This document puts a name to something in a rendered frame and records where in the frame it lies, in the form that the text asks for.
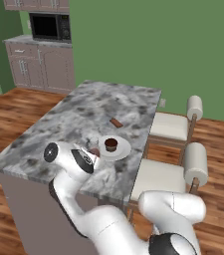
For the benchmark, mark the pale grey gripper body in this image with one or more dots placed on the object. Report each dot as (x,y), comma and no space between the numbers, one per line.
(95,152)

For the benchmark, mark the black microwave oven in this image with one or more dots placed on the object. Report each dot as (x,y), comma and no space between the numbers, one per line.
(49,27)

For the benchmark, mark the white cushioned wooden stool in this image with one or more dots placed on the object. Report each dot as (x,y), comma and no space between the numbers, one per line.
(170,126)
(160,176)

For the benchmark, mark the brown chocolate bar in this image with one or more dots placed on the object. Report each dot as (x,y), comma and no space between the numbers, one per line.
(116,123)

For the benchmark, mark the white wall socket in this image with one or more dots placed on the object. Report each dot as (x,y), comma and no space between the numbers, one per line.
(162,103)

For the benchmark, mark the brown chocolate cupcake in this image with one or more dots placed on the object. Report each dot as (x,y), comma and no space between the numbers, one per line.
(111,144)

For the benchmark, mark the mauve wall cabinet run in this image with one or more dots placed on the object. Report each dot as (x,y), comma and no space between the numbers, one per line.
(37,4)

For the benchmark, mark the white round plate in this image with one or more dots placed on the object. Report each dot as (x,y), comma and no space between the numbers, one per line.
(123,151)

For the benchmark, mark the grey marble kitchen island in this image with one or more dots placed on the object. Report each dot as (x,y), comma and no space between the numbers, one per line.
(83,109)

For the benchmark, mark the mauve base cabinet run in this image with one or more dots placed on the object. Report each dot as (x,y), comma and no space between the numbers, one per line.
(44,66)

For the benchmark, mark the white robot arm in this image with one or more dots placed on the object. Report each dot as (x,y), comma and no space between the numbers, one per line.
(110,229)

